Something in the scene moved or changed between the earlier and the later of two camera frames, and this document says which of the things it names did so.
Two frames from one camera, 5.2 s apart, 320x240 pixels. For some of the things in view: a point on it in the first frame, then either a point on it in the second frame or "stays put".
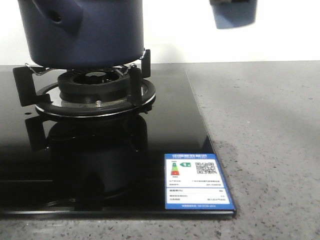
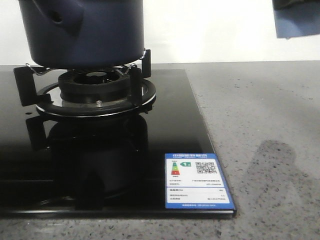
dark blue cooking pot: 83,34 stays put
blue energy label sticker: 195,181 stays put
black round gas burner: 94,86 stays put
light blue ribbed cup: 230,13 → 294,18
